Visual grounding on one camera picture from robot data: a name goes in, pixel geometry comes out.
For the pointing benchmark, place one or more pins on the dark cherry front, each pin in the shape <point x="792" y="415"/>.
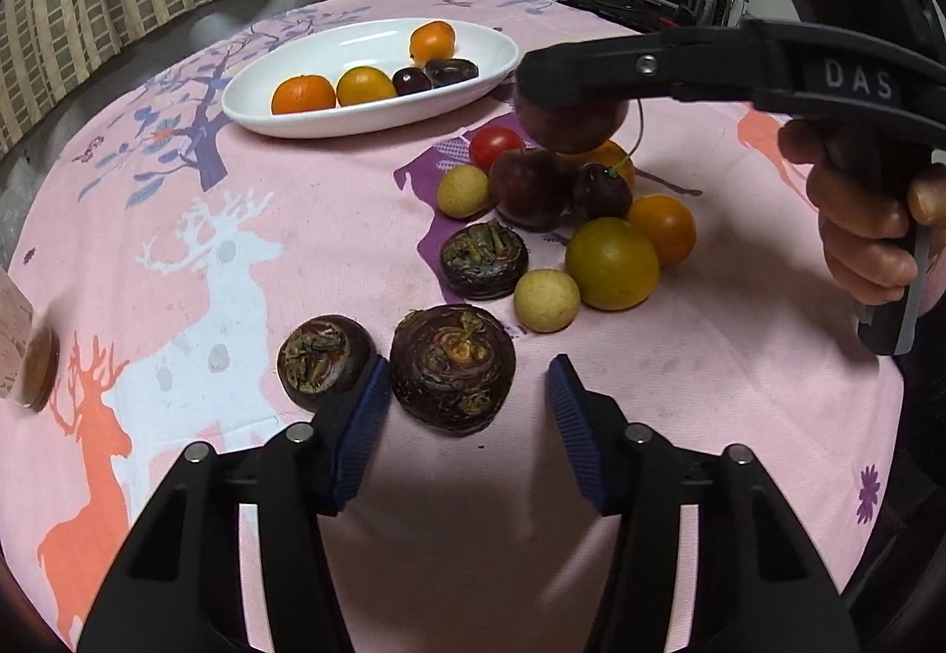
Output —
<point x="410" y="81"/>

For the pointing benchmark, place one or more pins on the dark cherry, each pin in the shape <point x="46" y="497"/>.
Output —
<point x="599" y="192"/>
<point x="410" y="81"/>

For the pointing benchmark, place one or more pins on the large mandarin orange front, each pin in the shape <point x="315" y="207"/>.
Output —
<point x="304" y="93"/>

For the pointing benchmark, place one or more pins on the large dark red plum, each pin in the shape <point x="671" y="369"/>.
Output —
<point x="575" y="129"/>

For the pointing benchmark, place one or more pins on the small orange kumquat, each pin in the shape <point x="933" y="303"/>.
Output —
<point x="432" y="41"/>
<point x="668" y="224"/>

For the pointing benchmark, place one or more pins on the dark water chestnut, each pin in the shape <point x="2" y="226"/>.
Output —
<point x="321" y="358"/>
<point x="447" y="72"/>
<point x="451" y="367"/>
<point x="484" y="261"/>

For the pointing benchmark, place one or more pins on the small tan longan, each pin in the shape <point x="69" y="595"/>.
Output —
<point x="546" y="300"/>

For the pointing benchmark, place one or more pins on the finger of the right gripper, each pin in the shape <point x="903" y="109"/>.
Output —
<point x="685" y="64"/>

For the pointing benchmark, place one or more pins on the white oval plate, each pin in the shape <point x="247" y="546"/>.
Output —
<point x="383" y="44"/>

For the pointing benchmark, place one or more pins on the yellow-green round fruit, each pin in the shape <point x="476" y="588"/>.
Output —
<point x="613" y="263"/>

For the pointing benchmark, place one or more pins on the red cherry tomato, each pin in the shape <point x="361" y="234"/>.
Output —
<point x="488" y="144"/>

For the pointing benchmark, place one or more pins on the pink deer print tablecloth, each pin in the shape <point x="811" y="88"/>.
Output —
<point x="175" y="252"/>

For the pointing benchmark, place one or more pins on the small orange back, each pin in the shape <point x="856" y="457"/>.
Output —
<point x="610" y="154"/>

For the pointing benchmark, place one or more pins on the orange-yellow kumquat front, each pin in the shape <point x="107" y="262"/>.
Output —
<point x="362" y="85"/>

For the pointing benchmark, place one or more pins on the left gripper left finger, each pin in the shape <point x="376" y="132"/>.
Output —
<point x="176" y="583"/>

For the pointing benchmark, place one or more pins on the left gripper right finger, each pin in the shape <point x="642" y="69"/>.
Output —
<point x="760" y="583"/>

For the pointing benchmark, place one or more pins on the beige lidded plastic cup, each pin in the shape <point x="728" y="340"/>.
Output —
<point x="29" y="350"/>

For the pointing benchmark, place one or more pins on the person right hand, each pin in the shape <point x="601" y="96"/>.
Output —
<point x="858" y="228"/>

